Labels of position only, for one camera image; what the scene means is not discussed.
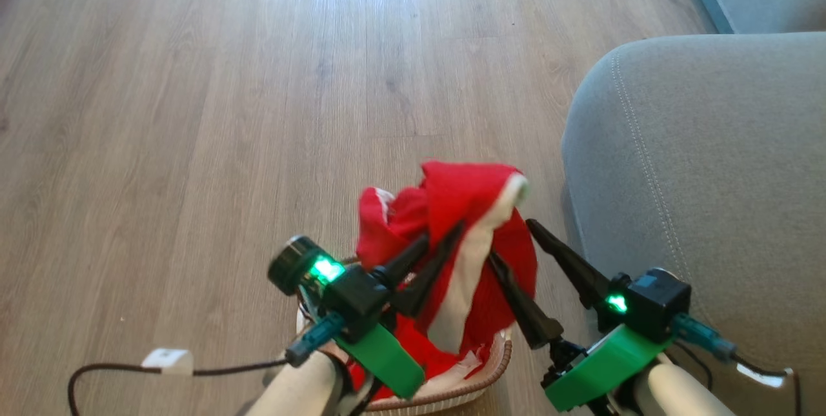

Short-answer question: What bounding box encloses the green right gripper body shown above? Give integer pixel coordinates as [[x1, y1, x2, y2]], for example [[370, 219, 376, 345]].
[[545, 324, 669, 411]]

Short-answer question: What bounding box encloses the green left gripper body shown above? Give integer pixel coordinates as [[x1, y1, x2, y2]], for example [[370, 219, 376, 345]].
[[336, 324, 427, 401]]

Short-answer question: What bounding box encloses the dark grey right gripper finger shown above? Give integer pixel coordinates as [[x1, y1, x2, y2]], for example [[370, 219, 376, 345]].
[[489, 253, 563, 350], [527, 219, 610, 307]]

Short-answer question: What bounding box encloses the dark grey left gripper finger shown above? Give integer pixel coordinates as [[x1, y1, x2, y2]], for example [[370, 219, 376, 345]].
[[373, 233, 432, 288], [390, 221, 465, 319]]

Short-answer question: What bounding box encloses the red garment with white trim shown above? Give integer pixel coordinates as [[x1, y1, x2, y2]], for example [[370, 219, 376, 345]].
[[348, 159, 539, 402]]

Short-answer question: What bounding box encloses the wicker laundry basket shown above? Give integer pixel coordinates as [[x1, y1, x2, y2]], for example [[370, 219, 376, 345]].
[[296, 303, 514, 413]]

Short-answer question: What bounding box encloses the grey fabric ottoman seat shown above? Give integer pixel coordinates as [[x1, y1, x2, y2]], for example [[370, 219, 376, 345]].
[[560, 32, 826, 416]]

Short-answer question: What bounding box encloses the teal camera cable connector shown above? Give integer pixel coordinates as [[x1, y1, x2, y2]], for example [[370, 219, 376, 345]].
[[285, 313, 346, 367], [671, 313, 801, 416]]

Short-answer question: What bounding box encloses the dark brown floor cable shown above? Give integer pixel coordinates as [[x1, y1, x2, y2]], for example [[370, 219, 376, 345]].
[[68, 358, 288, 416]]

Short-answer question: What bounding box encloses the white cable tag block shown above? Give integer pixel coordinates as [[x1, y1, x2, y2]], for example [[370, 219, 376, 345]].
[[141, 348, 194, 376]]

